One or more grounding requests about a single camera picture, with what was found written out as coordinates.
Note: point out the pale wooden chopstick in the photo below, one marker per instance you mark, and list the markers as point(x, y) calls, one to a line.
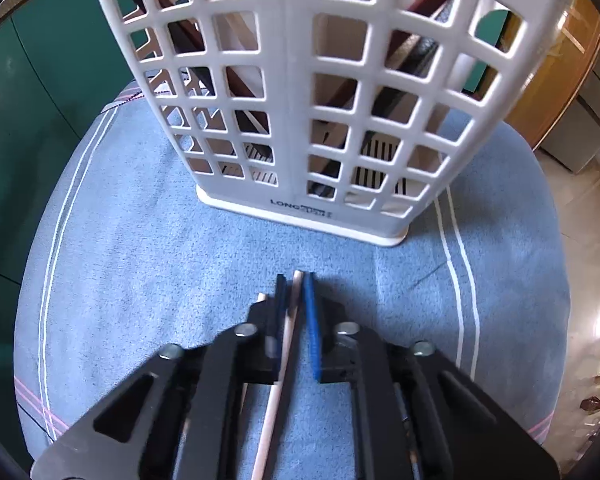
point(293, 300)

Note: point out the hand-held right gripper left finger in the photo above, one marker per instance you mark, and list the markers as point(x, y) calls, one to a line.
point(280, 310)

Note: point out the grey refrigerator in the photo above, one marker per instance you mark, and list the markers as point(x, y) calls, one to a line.
point(587, 125)

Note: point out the white lattice utensil holder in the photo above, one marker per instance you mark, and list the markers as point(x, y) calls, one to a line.
point(295, 110)

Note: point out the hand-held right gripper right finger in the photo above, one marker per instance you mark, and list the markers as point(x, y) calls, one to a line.
point(311, 325)

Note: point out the blue striped cloth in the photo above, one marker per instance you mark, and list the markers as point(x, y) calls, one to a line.
point(155, 270)

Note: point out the teal lower cabinets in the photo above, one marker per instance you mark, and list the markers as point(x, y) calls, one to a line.
point(35, 110)

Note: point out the black chopstick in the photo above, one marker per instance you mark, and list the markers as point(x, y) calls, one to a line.
point(200, 77)
point(410, 55)

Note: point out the reddish brown chopstick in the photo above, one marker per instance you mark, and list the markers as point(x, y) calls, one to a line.
point(240, 87)
point(425, 2)

